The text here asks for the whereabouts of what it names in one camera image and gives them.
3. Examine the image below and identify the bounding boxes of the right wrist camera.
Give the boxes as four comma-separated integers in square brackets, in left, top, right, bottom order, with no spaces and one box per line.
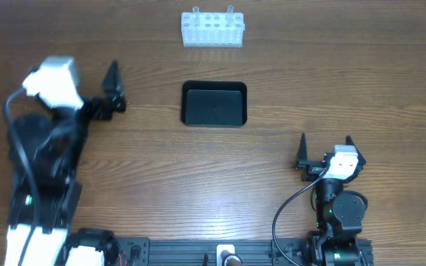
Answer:
[323,144,359,181]

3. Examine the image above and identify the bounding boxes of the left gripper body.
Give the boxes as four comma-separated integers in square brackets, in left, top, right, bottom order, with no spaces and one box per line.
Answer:
[82,97,114,121]

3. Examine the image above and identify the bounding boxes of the black tray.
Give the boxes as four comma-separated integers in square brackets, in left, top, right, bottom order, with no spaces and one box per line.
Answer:
[180,80,249,129]

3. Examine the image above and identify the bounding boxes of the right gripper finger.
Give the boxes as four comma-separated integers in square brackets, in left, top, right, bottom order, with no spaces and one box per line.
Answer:
[344,134,367,168]
[294,132,311,171]

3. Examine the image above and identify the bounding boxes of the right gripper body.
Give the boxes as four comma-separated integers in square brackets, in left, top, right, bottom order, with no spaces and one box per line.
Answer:
[300,159,365,184]

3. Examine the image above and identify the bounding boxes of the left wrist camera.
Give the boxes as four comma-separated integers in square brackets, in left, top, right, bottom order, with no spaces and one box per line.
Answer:
[21,55,85,111]

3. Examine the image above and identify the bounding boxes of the white test tube rack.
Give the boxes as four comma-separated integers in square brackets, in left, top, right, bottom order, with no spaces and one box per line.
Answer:
[180,12,246,49]

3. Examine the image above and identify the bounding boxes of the mounting rail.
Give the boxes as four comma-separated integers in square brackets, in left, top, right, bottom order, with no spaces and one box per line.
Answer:
[118,237,375,266]

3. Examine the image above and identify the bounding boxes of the black cable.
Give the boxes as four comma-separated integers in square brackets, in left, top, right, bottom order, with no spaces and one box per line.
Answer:
[271,165,331,266]
[3,87,42,266]

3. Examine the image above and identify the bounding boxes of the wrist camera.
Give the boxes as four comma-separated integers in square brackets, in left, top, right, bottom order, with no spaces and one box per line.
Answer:
[323,144,359,181]
[21,55,85,111]

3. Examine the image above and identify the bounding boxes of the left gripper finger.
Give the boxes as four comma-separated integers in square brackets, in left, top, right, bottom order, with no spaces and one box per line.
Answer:
[101,59,127,114]

